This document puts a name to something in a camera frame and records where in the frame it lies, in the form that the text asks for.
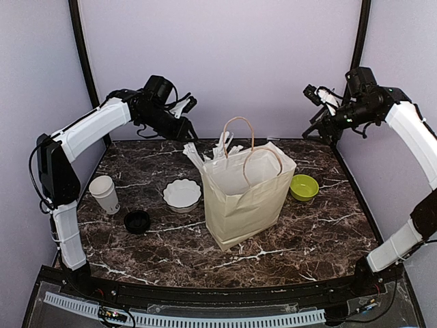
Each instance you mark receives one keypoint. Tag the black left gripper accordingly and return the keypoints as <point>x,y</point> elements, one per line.
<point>181,130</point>

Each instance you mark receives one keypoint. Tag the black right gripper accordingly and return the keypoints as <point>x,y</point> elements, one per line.
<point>323,127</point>

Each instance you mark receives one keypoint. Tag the brown paper takeout bag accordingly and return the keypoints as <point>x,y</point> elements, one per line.
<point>245,192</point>

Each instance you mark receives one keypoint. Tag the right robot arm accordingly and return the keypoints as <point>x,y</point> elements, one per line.
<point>374,104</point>

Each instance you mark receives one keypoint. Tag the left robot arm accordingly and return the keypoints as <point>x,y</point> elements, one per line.
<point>59,186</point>

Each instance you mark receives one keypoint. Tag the wrapped white straw bundle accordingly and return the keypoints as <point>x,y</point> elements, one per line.
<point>215,152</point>

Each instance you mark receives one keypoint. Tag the lime green bowl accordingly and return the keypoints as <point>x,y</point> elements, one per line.
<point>303,187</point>

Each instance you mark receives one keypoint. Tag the white scalloped bowl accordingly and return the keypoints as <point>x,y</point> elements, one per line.
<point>182,196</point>

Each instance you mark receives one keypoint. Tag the stack of white paper cups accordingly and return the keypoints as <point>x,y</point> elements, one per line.
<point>103,191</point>

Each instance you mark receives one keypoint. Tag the stack of black lids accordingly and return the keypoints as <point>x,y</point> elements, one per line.
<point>137,222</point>

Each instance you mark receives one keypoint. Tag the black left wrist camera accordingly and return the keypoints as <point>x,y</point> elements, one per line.
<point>159,88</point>

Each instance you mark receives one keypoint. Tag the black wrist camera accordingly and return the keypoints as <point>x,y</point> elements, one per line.
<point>159,88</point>
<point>358,80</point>

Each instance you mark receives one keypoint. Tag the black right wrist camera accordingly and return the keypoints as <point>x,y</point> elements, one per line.
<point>358,80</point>

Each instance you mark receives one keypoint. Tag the black right frame post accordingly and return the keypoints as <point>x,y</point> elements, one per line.
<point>361,33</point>

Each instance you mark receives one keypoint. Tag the black frame post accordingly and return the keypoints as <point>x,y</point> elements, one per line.
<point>81,48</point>
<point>361,33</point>

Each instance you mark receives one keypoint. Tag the black left frame post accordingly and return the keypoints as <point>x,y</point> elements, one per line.
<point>81,48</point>

